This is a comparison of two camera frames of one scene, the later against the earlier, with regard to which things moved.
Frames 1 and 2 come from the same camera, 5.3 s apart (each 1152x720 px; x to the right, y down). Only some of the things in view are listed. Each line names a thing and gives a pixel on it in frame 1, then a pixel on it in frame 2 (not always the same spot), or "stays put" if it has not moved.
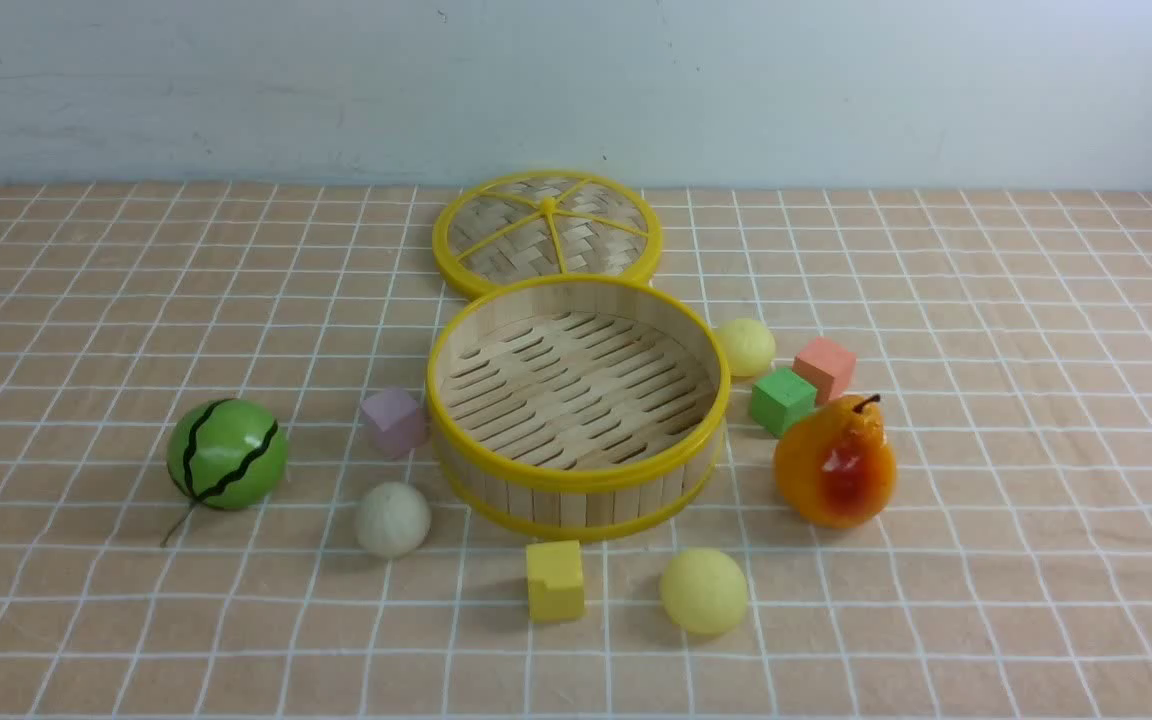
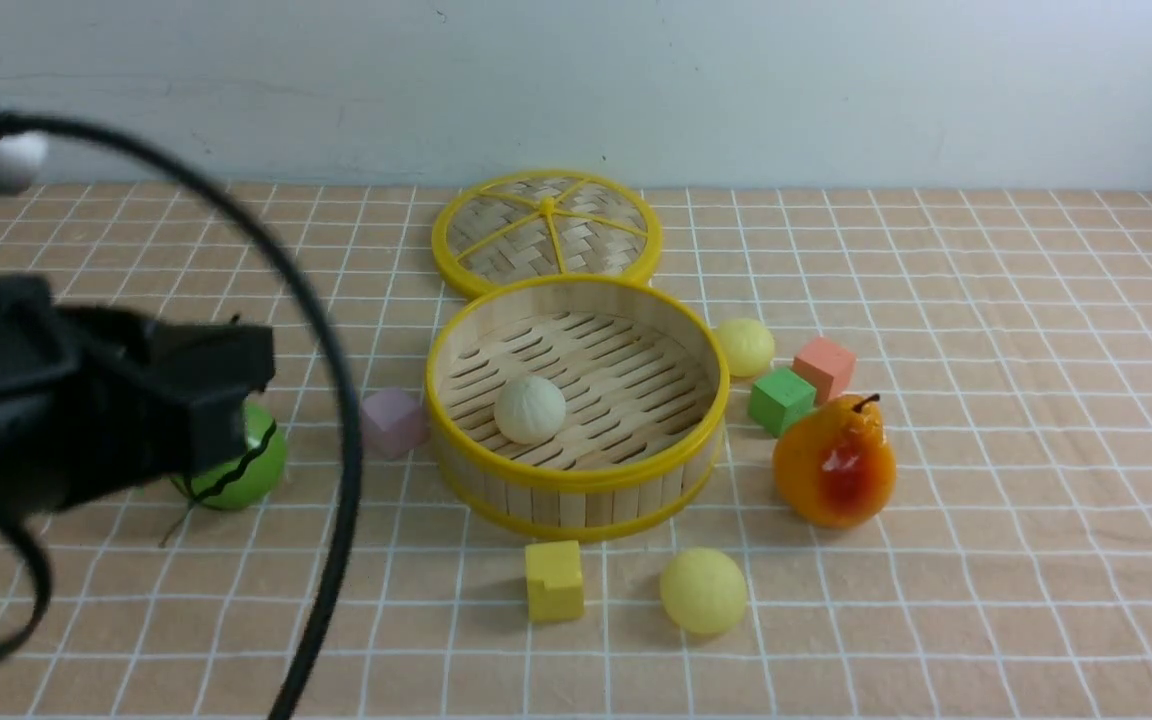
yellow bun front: x=704 y=591 stays put
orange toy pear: x=835 y=466 stays put
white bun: x=393 y=521 to x=529 y=409
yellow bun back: x=748 y=347 stays put
